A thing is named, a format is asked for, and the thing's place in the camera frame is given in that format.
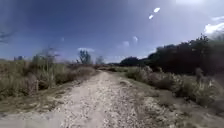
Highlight small thin tree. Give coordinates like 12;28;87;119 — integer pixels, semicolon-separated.
77;49;93;66

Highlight pale gravel dirt path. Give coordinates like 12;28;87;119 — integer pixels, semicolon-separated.
0;70;148;128

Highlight dry grass and bushes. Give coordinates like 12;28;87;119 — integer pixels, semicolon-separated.
0;53;99;116
99;64;224;128

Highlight dark wood of trees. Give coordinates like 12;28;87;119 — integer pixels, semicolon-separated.
119;33;224;76

